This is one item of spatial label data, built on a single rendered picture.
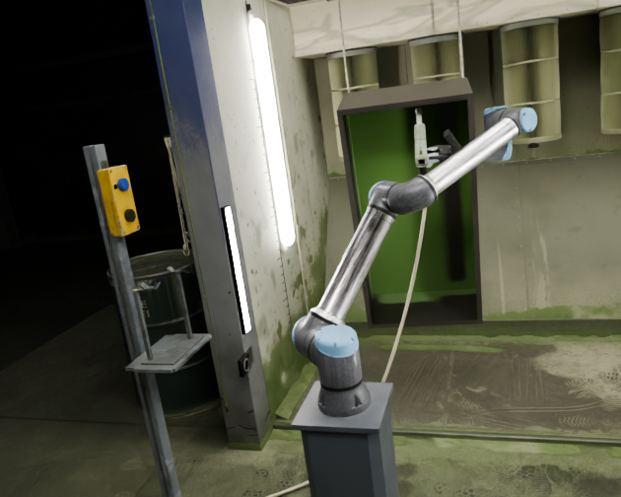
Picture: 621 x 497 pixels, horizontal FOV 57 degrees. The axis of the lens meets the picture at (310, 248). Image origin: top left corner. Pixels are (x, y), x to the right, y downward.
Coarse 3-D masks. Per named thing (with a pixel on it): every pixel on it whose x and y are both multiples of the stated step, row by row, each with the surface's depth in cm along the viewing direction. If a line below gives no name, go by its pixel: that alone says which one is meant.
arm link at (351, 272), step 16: (384, 192) 211; (368, 208) 216; (384, 208) 212; (368, 224) 213; (384, 224) 213; (352, 240) 216; (368, 240) 212; (352, 256) 212; (368, 256) 212; (336, 272) 215; (352, 272) 212; (336, 288) 212; (352, 288) 212; (320, 304) 214; (336, 304) 211; (304, 320) 218; (320, 320) 209; (336, 320) 210; (304, 336) 210; (304, 352) 210
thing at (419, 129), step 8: (416, 112) 264; (416, 128) 248; (424, 128) 247; (416, 136) 242; (424, 136) 241; (416, 144) 237; (424, 144) 235; (416, 152) 232; (424, 152) 230; (416, 160) 229; (424, 160) 228; (424, 168) 242
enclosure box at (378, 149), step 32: (352, 96) 281; (384, 96) 269; (416, 96) 259; (448, 96) 249; (352, 128) 298; (384, 128) 295; (448, 128) 290; (352, 160) 298; (384, 160) 303; (352, 192) 277; (448, 192) 305; (416, 224) 317; (448, 224) 314; (384, 256) 329; (448, 256) 323; (384, 288) 339; (416, 288) 336; (448, 288) 332; (480, 288) 290; (384, 320) 315; (416, 320) 310; (448, 320) 302; (480, 320) 298
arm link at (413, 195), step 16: (512, 112) 218; (528, 112) 215; (496, 128) 214; (512, 128) 214; (528, 128) 216; (480, 144) 211; (496, 144) 212; (448, 160) 209; (464, 160) 208; (480, 160) 211; (416, 176) 208; (432, 176) 205; (448, 176) 206; (400, 192) 205; (416, 192) 202; (432, 192) 202; (400, 208) 206; (416, 208) 205
